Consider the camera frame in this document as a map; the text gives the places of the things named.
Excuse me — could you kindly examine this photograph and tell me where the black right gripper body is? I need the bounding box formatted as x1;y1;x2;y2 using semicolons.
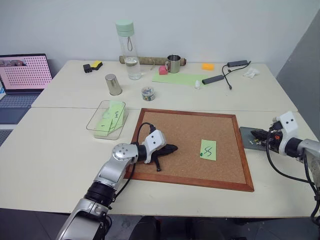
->
265;121;285;154

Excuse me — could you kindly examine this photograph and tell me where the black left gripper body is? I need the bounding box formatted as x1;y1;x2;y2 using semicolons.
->
150;145;172;162

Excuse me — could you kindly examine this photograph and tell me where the dark grey tray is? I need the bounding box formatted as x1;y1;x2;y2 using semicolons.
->
239;126;276;152

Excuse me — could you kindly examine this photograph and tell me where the green note with scribble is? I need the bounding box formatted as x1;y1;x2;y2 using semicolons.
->
199;139;217;162

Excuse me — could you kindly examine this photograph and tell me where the clear jar of pushpins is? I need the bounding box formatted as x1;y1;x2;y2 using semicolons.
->
140;86;156;102

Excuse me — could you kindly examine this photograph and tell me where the clear plastic box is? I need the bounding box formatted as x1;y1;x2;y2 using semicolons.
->
86;99;130;141

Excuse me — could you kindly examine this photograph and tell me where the wood-framed cork board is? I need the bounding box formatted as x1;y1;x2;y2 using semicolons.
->
124;107;255;193

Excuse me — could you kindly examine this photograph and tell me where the green notes stack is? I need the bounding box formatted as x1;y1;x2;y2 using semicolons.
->
95;100;126;137

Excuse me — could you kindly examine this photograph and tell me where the crumpled white tissue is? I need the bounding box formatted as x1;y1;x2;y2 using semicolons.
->
242;67;261;79

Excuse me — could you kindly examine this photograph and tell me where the light green paper sheet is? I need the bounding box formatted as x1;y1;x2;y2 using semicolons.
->
151;72;210;87

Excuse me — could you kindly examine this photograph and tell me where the dark grey USB hub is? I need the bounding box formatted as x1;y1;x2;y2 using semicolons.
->
201;74;226;85

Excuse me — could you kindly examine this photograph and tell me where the steel tumbler cup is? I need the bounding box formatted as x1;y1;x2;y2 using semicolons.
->
104;73;123;97

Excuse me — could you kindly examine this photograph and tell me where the wooden stick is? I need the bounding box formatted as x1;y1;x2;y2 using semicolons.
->
118;55;188;67

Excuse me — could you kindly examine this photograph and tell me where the clear bottle with green lid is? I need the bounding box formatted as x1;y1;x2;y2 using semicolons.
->
115;19;143;81

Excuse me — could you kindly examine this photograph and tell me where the yellow and black sponge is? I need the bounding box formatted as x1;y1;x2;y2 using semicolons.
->
90;60;104;71

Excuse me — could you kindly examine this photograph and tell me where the open laptop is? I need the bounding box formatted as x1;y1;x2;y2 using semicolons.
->
0;52;54;125

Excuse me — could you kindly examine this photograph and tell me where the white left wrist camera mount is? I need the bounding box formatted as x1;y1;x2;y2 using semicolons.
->
143;129;167;164

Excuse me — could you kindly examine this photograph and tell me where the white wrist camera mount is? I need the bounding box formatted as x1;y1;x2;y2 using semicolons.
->
143;129;167;164
274;110;299;156

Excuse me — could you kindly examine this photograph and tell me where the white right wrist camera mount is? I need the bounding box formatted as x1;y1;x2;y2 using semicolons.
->
274;110;299;156

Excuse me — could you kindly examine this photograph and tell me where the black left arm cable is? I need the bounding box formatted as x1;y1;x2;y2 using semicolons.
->
107;122;157;211

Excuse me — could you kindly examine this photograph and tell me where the slim USB hub with cable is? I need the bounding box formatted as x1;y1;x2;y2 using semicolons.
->
220;59;252;91

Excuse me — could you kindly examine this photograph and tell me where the steel mug with handle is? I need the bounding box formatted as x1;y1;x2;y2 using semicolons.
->
163;54;182;74

